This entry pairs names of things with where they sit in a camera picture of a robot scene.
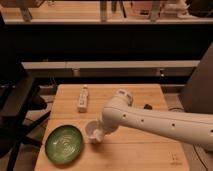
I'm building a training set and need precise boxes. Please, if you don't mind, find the black office chair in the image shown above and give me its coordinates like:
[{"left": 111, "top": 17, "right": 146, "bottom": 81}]
[{"left": 0, "top": 13, "right": 50, "bottom": 171}]

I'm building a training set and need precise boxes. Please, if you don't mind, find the green ceramic plate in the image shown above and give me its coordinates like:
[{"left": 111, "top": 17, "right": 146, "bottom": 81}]
[{"left": 45, "top": 125, "right": 83, "bottom": 165}]

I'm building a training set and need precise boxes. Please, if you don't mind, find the black rectangular block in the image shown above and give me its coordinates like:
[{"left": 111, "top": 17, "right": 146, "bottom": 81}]
[{"left": 144, "top": 104, "right": 152, "bottom": 110}]

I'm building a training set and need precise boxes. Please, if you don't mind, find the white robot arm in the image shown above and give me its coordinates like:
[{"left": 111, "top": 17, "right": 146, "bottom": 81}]
[{"left": 93, "top": 89, "right": 213, "bottom": 151}]

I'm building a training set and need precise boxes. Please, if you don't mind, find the grey metal rail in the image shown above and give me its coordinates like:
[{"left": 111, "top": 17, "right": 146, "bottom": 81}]
[{"left": 23, "top": 60, "right": 200, "bottom": 78}]

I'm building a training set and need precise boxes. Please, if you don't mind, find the grey chair back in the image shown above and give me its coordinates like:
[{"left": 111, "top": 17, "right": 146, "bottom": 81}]
[{"left": 180, "top": 42, "right": 213, "bottom": 114}]

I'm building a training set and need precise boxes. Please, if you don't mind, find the white ceramic cup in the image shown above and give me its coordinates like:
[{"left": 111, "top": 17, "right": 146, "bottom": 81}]
[{"left": 85, "top": 121, "right": 102, "bottom": 143}]

